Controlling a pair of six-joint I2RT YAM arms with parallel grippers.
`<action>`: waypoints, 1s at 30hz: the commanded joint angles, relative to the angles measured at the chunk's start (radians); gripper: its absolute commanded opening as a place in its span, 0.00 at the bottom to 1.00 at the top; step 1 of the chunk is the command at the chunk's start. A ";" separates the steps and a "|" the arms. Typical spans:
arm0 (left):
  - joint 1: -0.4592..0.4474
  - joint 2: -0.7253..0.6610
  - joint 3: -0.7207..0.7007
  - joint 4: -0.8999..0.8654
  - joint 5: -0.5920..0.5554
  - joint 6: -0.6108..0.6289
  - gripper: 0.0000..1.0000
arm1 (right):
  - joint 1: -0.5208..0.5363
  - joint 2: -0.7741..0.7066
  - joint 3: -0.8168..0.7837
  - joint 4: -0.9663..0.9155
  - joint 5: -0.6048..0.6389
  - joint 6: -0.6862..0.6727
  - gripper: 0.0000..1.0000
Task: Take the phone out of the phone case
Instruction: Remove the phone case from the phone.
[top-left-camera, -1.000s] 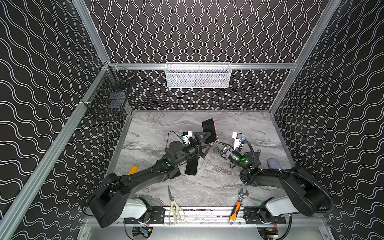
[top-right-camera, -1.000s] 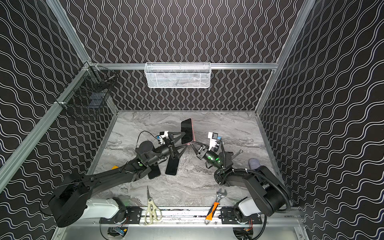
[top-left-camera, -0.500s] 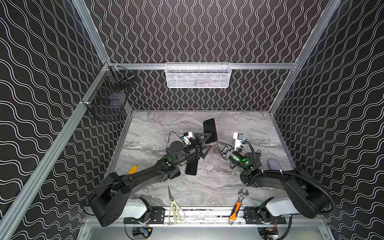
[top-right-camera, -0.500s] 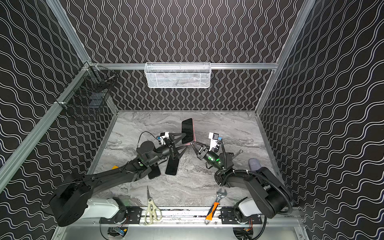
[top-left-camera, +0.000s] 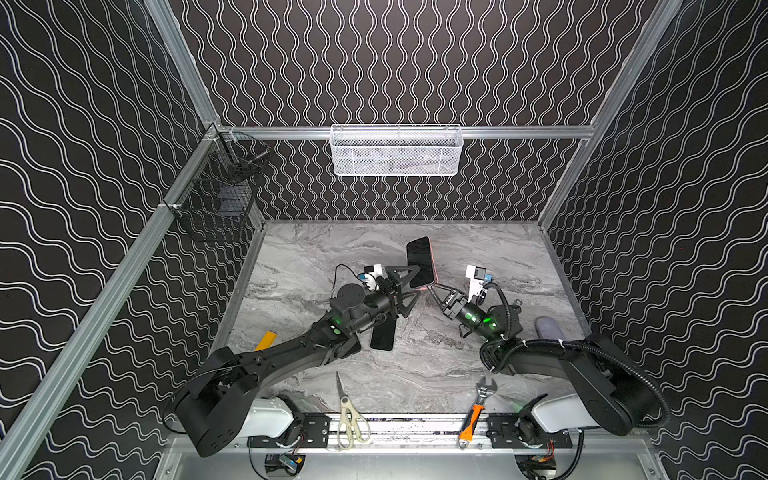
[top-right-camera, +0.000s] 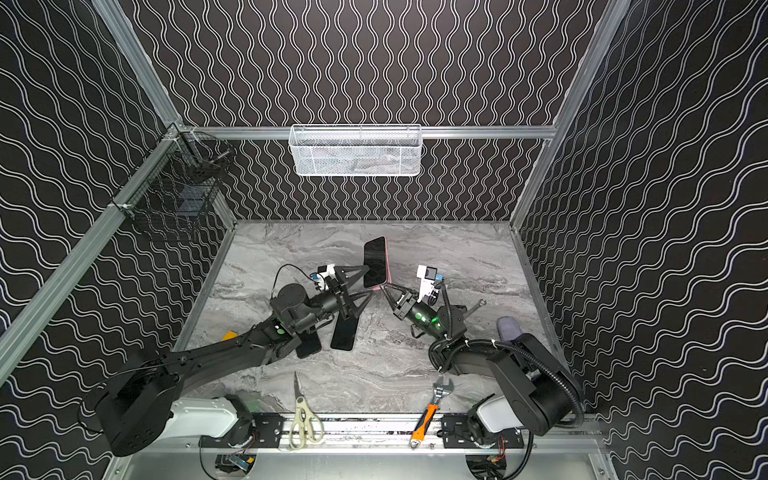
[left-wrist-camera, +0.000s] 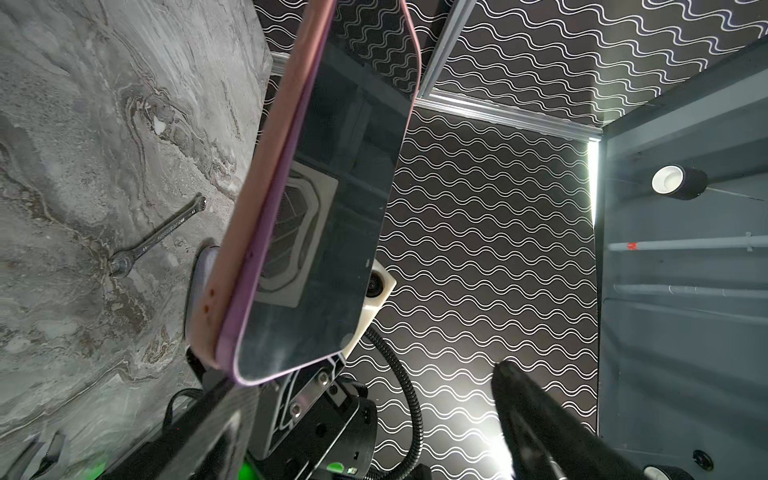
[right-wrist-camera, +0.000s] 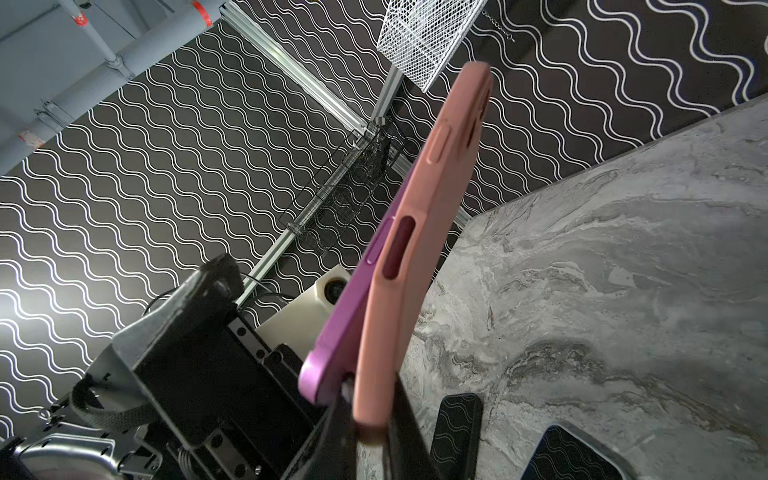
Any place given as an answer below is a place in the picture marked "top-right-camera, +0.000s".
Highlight black smartphone green case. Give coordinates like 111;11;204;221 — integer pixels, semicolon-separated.
330;315;359;351

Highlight phone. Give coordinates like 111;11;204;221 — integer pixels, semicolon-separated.
363;236;391;289

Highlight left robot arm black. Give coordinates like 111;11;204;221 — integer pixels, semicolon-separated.
95;265;372;457

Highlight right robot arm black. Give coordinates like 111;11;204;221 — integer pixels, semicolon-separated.
381;283;586;436

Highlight black smartphone left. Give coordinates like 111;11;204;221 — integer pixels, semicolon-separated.
296;332;322;359

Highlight purple round object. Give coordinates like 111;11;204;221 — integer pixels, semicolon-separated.
496;316;523;343

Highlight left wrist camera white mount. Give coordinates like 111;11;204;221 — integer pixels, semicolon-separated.
310;264;335;284

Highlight orange handled adjustable wrench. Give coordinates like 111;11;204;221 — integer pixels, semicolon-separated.
409;376;454;450

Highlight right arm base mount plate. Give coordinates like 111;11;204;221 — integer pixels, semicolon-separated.
437;414;524;449

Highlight beige handled scissors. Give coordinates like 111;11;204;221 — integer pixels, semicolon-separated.
288;372;325;450

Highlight white wire mesh basket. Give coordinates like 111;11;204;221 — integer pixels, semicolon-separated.
288;124;424;177

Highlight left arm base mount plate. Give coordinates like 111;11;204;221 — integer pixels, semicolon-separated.
200;413;284;449

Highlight black wire basket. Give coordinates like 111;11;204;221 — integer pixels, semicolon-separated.
121;132;235;243

